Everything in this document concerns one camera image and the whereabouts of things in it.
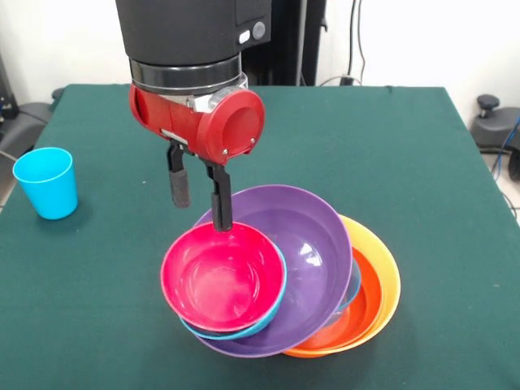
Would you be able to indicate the dark green tablecloth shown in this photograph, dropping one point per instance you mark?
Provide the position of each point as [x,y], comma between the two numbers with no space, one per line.
[431,162]

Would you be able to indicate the red-orange bowl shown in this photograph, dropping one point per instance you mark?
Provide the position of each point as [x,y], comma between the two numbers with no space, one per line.
[361,305]

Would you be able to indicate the large orange bowl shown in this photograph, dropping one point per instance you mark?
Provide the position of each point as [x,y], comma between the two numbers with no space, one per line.
[386,268]

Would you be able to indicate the pink bowl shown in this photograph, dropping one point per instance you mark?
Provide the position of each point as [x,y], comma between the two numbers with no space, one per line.
[219,280]

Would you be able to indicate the small light blue bowl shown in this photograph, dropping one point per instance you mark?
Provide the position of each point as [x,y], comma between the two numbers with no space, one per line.
[275,313]

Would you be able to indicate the purple bowl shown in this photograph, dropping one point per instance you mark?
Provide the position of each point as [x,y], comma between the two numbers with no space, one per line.
[317,252]

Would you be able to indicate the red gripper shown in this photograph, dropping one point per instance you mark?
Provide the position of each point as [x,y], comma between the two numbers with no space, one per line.
[207,122]

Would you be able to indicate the black office chair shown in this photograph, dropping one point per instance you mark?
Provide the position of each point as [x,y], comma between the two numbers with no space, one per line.
[24,122]
[491,130]

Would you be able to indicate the blue cup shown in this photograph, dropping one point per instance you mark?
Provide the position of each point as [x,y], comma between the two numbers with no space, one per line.
[49,187]

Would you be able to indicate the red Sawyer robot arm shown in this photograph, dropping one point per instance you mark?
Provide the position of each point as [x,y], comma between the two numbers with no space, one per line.
[187,32]

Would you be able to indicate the large blue bowl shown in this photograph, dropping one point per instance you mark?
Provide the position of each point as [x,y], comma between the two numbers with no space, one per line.
[354,288]

